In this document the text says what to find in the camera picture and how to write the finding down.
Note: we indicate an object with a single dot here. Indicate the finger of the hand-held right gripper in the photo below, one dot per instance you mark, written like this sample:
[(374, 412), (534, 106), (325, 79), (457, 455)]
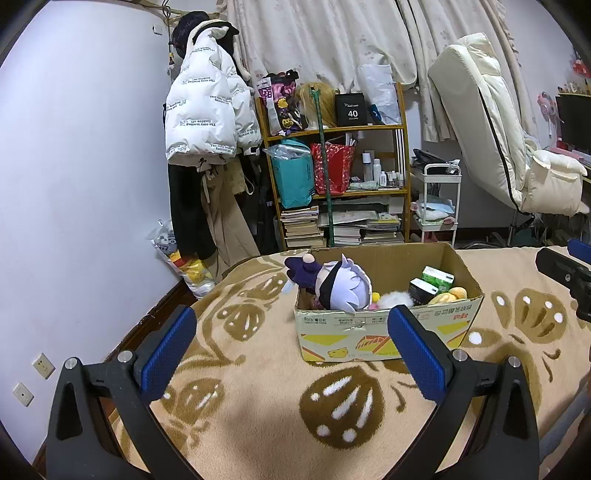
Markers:
[(581, 251), (558, 267)]

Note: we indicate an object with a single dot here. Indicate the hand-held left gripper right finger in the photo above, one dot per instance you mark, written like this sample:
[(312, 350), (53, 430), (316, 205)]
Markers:
[(418, 355)]

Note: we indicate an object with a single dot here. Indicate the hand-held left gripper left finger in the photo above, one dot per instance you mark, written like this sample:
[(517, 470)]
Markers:
[(168, 350)]

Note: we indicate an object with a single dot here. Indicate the cardboard box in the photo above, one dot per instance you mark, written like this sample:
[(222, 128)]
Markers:
[(369, 344)]

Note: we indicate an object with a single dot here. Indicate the white fluffy plush toy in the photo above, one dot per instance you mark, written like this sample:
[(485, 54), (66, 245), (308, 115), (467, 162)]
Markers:
[(395, 299)]

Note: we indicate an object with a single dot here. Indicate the small plastic packet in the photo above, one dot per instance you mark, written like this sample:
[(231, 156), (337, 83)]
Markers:
[(422, 293)]

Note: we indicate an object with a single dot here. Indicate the white-haired plush doll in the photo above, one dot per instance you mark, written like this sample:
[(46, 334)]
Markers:
[(341, 286)]

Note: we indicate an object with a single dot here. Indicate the yellow plush toy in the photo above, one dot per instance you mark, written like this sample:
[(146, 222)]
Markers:
[(450, 295)]

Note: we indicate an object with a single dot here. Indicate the plastic bag of plush toys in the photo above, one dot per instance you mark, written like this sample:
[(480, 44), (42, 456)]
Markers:
[(194, 272)]

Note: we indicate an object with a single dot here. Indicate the black monitor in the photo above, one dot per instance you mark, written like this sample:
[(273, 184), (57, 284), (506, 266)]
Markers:
[(577, 124)]

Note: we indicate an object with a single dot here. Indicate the blue and white cloth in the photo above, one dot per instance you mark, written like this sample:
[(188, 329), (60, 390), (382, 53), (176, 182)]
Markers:
[(434, 207)]

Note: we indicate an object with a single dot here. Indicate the black hanging garment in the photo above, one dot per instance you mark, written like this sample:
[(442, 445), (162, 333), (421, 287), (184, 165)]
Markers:
[(189, 212)]

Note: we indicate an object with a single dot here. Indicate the beige trousers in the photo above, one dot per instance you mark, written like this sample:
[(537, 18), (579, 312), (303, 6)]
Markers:
[(226, 221)]

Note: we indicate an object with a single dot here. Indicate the pile of magazines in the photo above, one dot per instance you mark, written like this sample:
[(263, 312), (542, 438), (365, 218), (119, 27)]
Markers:
[(364, 221)]

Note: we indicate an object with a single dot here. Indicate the pink fan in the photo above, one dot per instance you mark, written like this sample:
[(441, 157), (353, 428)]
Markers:
[(549, 104)]

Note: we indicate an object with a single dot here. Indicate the white trolley cart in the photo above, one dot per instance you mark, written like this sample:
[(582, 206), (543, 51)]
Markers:
[(443, 166)]

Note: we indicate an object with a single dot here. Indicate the black item on trolley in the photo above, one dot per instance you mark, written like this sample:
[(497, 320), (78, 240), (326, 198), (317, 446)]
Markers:
[(429, 159)]

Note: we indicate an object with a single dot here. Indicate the stack of books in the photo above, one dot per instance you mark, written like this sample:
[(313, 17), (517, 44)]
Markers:
[(300, 230)]

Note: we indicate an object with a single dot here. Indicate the white recliner chair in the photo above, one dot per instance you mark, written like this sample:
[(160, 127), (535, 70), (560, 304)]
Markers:
[(475, 115)]

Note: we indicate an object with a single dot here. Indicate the black hanging bag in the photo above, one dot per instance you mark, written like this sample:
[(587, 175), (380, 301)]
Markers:
[(265, 207)]

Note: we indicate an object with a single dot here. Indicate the group of cosmetic bottles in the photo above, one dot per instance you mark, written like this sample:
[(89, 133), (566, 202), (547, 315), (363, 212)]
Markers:
[(376, 168)]

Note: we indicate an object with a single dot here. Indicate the red patterned bag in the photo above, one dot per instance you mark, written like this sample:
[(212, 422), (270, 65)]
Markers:
[(341, 170)]

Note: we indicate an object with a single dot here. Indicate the green pole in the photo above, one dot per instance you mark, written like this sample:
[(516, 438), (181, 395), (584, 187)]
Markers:
[(325, 175)]

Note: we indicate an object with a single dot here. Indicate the teal bag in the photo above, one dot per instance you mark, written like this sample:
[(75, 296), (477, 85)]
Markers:
[(291, 180)]

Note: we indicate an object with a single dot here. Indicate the wooden shelf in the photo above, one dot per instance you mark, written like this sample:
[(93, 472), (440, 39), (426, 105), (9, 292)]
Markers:
[(378, 128)]

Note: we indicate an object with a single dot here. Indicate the white plastic bag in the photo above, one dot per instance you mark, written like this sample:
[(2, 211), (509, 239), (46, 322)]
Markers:
[(381, 92)]

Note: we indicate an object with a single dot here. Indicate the white puffer jacket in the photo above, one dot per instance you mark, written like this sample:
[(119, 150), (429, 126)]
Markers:
[(203, 101)]

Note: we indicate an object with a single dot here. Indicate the black box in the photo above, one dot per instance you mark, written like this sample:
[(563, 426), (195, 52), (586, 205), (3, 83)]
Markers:
[(353, 110)]

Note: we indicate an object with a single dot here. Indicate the purple and pink bag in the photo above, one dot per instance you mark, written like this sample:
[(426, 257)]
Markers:
[(281, 101)]

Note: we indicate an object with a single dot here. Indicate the blond wig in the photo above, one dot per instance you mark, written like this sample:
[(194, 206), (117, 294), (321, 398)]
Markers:
[(307, 99)]

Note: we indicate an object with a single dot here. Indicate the black hat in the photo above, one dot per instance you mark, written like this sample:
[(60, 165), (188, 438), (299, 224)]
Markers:
[(184, 27)]

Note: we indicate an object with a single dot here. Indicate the beige curtain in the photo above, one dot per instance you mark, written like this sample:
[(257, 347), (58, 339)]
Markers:
[(323, 37)]

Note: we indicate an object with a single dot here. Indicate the wall socket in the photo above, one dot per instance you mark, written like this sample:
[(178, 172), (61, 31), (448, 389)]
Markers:
[(44, 366), (23, 394)]

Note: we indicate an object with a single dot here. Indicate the pink wall decoration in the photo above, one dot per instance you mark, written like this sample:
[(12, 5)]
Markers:
[(581, 67)]

